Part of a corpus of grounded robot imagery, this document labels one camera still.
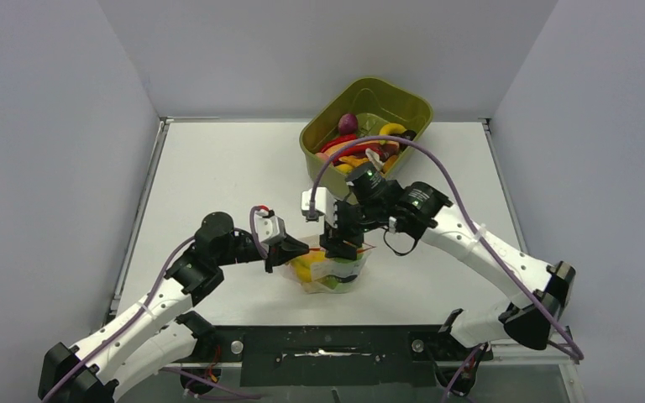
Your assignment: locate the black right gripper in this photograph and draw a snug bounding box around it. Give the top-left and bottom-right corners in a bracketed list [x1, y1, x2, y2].
[320, 199, 385, 258]

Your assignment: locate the clear zip top bag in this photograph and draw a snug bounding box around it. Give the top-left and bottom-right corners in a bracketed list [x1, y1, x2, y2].
[280, 235, 376, 294]

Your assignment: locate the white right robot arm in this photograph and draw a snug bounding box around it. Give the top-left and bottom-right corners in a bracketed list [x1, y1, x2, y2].
[302, 163, 576, 359]

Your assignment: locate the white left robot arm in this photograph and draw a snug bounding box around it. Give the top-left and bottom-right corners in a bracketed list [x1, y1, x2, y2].
[38, 211, 309, 402]

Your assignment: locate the orange ginger root toy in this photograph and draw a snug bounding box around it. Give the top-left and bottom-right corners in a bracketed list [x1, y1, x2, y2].
[336, 155, 370, 172]

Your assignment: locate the white garlic toy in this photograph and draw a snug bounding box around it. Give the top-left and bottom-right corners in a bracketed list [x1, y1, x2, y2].
[366, 151, 384, 171]

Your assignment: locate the red chili pepper toy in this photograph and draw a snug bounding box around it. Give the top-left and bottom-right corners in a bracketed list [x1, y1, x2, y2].
[320, 133, 358, 153]

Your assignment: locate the purple onion toy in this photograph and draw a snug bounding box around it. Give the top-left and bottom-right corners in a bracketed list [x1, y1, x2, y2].
[337, 113, 359, 136]

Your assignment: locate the small yellow banana toy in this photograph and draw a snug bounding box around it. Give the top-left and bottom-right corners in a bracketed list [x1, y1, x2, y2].
[379, 123, 406, 136]

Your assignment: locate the dark round fruit toy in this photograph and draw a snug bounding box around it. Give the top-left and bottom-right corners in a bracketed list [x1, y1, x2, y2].
[399, 130, 417, 141]

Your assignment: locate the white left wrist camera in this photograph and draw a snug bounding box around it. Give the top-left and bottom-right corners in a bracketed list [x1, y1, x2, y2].
[254, 207, 286, 246]

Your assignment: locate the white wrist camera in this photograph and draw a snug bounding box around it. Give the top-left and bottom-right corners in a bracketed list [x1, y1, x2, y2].
[254, 207, 286, 246]
[301, 187, 337, 226]

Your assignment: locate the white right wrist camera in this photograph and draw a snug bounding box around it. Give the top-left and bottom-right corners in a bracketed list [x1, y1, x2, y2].
[301, 187, 337, 226]

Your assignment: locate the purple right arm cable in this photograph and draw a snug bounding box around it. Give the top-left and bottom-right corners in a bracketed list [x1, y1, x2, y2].
[308, 134, 585, 363]

